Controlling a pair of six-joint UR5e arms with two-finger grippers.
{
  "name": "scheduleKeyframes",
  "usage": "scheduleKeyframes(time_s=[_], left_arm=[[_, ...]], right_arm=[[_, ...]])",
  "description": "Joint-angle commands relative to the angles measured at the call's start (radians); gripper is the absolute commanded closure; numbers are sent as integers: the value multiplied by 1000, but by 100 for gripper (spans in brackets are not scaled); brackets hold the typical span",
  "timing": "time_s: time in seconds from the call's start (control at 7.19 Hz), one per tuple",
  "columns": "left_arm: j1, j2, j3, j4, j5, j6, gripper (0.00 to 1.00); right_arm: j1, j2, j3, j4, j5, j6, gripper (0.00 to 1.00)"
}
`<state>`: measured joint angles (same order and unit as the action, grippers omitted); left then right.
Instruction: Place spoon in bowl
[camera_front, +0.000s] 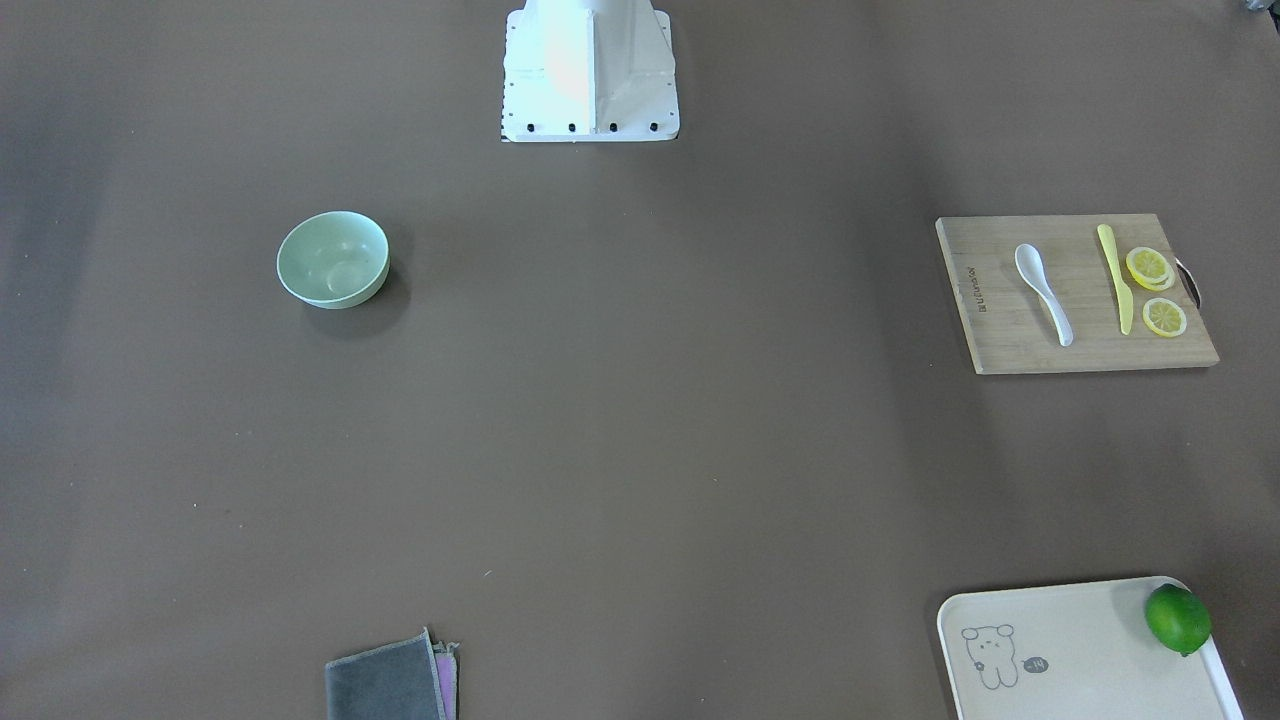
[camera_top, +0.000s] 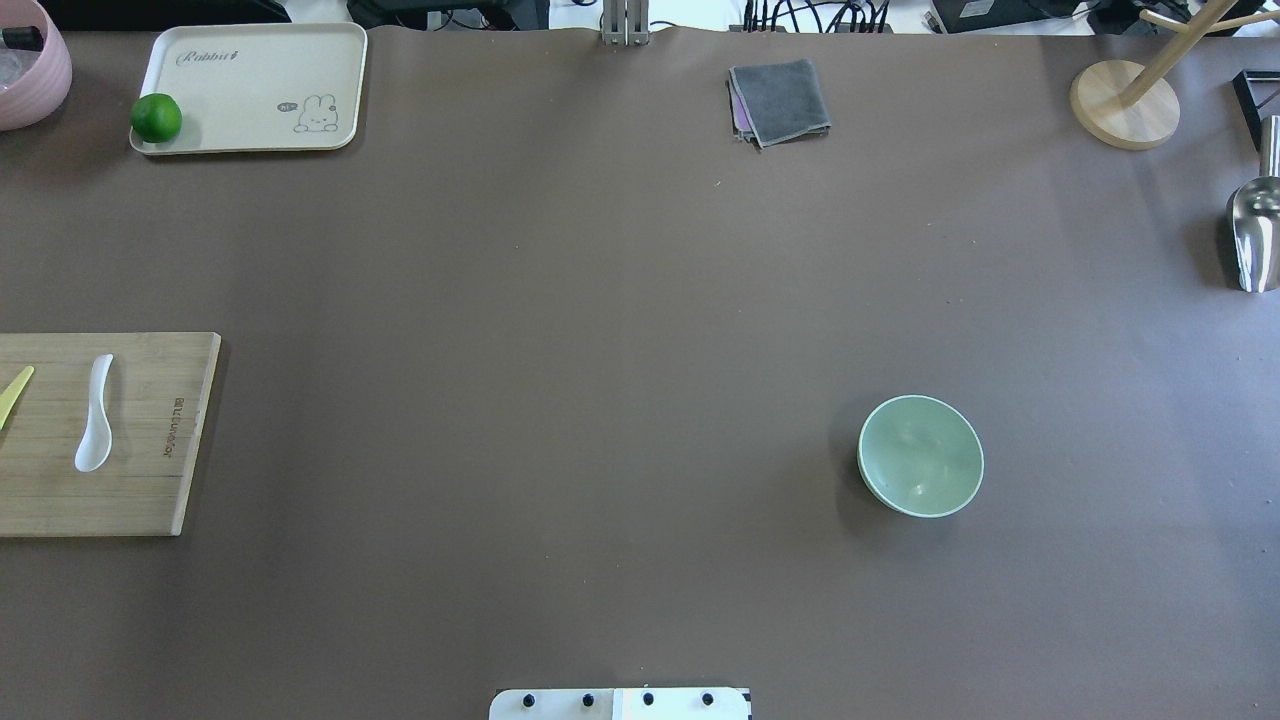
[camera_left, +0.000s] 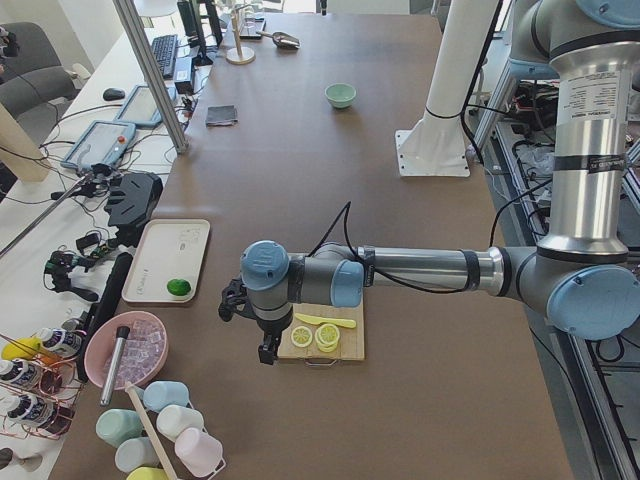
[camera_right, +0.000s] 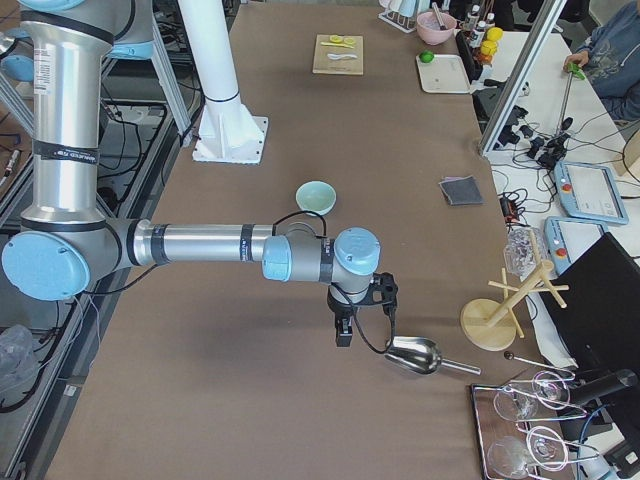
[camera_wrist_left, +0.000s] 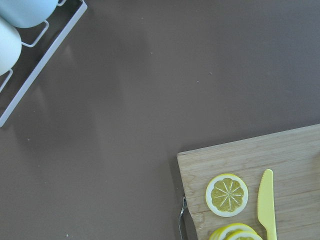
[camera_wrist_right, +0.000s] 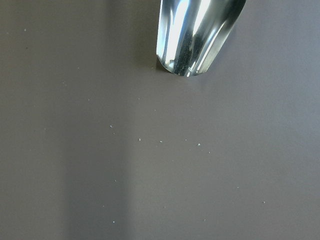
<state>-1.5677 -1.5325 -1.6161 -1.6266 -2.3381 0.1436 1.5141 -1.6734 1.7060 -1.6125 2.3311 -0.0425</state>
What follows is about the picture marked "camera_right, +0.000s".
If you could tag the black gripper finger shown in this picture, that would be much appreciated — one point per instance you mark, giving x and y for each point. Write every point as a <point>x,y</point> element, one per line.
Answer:
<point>340,338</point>
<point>348,335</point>

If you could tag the yellow lemon fruit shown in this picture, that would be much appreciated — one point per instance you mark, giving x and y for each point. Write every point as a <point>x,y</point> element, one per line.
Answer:
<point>493,34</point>

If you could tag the wine glass lower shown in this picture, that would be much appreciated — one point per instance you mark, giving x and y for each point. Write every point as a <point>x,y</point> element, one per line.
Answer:
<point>542,451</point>

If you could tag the crystal glass jar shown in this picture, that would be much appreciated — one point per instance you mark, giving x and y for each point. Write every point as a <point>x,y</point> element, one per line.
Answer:
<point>524,249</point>

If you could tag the blue teach pendant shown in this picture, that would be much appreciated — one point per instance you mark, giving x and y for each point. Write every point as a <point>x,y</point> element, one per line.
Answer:
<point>569,238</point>
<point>589,191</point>

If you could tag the wine glass upper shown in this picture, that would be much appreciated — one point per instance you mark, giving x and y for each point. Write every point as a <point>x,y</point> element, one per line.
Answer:
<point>540,398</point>

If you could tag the green lime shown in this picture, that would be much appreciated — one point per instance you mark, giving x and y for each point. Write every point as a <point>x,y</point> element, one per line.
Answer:
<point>426,56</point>

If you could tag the yellow plastic knife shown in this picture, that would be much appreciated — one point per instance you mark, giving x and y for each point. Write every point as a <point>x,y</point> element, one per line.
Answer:
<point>337,44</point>

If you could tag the metal muddler tube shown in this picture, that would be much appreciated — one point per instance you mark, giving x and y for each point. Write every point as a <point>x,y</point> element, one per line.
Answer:
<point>439,17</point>

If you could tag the blue teach pendant near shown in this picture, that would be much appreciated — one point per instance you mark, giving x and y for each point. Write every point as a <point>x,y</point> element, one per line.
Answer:
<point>569,238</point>

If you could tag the aluminium frame post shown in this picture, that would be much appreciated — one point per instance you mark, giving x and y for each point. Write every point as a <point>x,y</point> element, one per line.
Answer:
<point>542,27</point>

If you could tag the white column pedestal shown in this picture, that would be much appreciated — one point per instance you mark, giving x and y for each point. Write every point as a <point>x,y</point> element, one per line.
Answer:
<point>228,132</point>

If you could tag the mint green ceramic bowl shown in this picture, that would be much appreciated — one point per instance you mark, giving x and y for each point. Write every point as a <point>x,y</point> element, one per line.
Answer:
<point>316,196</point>

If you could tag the wooden mug tree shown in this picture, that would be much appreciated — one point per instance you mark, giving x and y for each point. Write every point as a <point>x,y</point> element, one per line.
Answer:
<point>493,326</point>

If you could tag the wooden cutting board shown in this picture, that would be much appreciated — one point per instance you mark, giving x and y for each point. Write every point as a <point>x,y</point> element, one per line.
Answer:
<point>322,65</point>

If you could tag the black monitor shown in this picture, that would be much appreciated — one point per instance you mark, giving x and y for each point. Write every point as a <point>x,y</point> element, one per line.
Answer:
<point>599,326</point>

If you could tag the dark grey folded cloth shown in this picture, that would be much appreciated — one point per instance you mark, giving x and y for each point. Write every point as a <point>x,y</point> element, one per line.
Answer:
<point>461,191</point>

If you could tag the person in blue hoodie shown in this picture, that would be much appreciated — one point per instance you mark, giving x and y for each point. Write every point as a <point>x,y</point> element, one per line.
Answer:
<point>609,58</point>

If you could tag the blue teach pendant far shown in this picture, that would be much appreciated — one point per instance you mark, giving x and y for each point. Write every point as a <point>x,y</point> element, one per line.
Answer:
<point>589,191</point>

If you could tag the wine glass rack tray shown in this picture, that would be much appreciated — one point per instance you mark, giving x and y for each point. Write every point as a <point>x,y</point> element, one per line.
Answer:
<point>518,427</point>

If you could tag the white ceramic spoon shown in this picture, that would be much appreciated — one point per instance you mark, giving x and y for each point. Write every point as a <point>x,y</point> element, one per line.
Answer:
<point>339,57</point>

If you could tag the metal scoop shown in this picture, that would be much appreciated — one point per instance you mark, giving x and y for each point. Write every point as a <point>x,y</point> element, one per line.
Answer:
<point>423,356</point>

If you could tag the pink bowl with ice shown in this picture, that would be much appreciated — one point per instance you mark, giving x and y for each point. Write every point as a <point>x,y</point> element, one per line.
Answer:
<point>429,29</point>

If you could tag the cream serving tray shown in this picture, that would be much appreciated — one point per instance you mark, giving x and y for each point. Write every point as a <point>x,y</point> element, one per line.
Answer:
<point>444,74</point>

